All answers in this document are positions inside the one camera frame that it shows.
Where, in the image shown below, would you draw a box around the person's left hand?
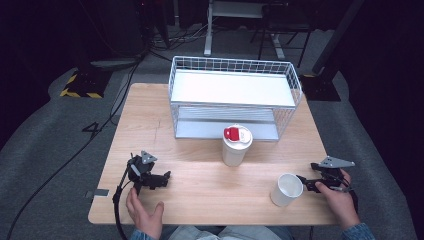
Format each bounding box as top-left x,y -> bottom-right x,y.
125,187 -> 165,239

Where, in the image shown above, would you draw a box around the grey tape strip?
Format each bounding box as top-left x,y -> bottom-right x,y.
85,188 -> 110,200

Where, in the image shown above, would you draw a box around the person's legs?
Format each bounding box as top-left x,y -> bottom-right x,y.
162,225 -> 295,240

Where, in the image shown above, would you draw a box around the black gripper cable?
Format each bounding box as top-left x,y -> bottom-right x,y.
333,176 -> 360,214
112,163 -> 134,240

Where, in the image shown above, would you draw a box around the black slanted post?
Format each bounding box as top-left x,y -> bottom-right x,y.
311,0 -> 366,78

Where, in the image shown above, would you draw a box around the white tumbler with red lid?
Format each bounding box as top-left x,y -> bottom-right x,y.
221,124 -> 254,168

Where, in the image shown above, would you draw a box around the long black floor cable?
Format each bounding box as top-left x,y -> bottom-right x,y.
5,56 -> 144,240

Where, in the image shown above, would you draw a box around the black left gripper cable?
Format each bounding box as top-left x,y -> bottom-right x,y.
112,163 -> 134,240

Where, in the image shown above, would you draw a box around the white wire shelf rack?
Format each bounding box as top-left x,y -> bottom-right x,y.
168,55 -> 304,143

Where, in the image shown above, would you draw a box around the white metal desk frame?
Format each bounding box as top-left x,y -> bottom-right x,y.
203,0 -> 286,61

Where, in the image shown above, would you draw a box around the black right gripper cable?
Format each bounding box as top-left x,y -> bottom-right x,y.
333,176 -> 360,214

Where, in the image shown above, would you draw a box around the black yellow striped base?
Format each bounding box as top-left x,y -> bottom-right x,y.
59,68 -> 113,100

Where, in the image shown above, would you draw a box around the tangle of floor cables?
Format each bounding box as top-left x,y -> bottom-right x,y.
146,22 -> 216,56

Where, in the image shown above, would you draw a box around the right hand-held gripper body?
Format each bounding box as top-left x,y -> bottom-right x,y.
317,155 -> 356,194

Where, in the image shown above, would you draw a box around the white cup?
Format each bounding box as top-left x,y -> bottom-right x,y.
270,173 -> 304,208

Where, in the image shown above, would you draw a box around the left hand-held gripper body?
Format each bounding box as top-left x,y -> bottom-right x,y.
126,150 -> 158,196

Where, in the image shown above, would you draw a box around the black chair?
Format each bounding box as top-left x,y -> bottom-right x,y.
249,2 -> 315,68

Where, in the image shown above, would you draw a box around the grey flat stand base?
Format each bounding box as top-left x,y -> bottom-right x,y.
89,57 -> 143,70

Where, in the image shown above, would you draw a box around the person's right hand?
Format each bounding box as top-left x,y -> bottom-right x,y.
314,169 -> 362,231

